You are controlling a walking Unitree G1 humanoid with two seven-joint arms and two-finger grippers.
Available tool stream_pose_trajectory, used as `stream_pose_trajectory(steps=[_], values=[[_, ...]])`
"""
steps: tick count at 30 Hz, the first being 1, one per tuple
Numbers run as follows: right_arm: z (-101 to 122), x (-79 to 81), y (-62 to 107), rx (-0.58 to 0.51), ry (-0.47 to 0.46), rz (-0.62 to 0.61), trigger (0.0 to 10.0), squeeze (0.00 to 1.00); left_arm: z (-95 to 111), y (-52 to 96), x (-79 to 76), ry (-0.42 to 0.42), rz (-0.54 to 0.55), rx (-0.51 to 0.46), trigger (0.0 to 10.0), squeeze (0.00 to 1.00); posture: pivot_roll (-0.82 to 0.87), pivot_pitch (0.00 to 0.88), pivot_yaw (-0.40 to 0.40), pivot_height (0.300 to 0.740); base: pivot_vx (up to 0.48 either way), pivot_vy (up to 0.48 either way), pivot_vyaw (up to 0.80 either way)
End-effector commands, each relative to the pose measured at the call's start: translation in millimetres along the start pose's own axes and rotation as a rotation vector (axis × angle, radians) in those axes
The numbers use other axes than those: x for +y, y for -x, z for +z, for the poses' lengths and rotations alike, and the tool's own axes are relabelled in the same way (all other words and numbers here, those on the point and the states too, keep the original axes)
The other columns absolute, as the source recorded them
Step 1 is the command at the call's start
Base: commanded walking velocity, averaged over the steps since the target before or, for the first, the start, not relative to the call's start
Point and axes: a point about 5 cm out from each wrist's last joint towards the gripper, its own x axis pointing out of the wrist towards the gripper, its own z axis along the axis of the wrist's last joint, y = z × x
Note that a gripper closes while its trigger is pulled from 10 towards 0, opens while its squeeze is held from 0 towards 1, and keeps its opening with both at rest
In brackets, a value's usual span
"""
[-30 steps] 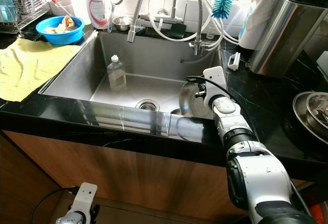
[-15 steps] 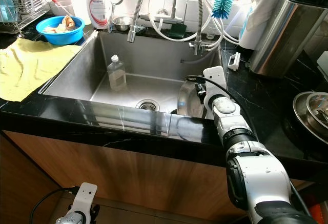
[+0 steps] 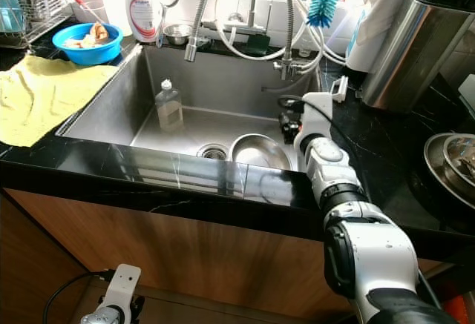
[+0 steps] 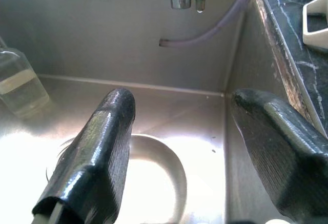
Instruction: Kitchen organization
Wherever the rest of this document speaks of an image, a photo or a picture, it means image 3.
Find small white clip holder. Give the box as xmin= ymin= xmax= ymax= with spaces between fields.
xmin=332 ymin=76 xmax=354 ymax=105

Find steel sink drain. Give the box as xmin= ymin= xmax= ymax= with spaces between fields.
xmin=197 ymin=143 xmax=229 ymax=161

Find stainless steel sink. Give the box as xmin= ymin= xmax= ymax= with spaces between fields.
xmin=61 ymin=42 xmax=331 ymax=173

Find dark green sponge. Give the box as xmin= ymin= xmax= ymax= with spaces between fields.
xmin=241 ymin=33 xmax=272 ymax=56

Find steel gooseneck faucet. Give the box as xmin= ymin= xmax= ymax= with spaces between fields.
xmin=249 ymin=0 xmax=316 ymax=82

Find white jug blue label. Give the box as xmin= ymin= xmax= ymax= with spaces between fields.
xmin=344 ymin=5 xmax=370 ymax=73

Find clear plastic bottle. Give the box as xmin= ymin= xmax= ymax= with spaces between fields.
xmin=154 ymin=79 xmax=184 ymax=133

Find steel pull-out faucet sprayer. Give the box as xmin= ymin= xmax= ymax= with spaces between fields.
xmin=184 ymin=0 xmax=223 ymax=63

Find small steel bowl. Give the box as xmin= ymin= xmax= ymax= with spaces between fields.
xmin=162 ymin=24 xmax=194 ymax=46

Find wooden sink cabinet front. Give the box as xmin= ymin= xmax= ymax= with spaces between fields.
xmin=30 ymin=191 xmax=446 ymax=321

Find white soap bottle red cap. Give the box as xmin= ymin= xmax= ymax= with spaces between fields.
xmin=125 ymin=0 xmax=162 ymax=44

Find teal plastic container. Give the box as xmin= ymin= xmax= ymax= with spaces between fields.
xmin=0 ymin=0 xmax=27 ymax=34

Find yellow cloth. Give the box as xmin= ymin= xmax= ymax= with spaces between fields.
xmin=0 ymin=56 xmax=119 ymax=148

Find blue plastic bowl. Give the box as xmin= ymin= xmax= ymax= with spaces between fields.
xmin=52 ymin=22 xmax=124 ymax=66

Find food scraps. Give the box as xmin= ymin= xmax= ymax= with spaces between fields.
xmin=65 ymin=23 xmax=110 ymax=49

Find wooden side cabinet panel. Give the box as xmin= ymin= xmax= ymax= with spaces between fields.
xmin=0 ymin=187 xmax=79 ymax=324

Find orange plastic item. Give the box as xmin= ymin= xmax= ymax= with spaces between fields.
xmin=439 ymin=283 xmax=475 ymax=324

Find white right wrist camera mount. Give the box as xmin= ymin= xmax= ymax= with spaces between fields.
xmin=293 ymin=92 xmax=335 ymax=154

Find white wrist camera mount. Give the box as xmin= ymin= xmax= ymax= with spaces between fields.
xmin=293 ymin=92 xmax=335 ymax=154
xmin=108 ymin=263 xmax=143 ymax=314

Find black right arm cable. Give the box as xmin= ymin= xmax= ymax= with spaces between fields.
xmin=277 ymin=94 xmax=342 ymax=128

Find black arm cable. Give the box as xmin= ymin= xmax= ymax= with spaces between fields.
xmin=42 ymin=268 xmax=116 ymax=324
xmin=277 ymin=94 xmax=342 ymax=128

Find white water hose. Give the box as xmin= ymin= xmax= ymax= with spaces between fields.
xmin=212 ymin=0 xmax=346 ymax=65

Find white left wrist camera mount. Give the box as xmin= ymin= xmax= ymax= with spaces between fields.
xmin=108 ymin=263 xmax=143 ymax=314

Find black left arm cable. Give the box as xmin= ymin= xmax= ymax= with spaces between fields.
xmin=42 ymin=268 xmax=116 ymax=324

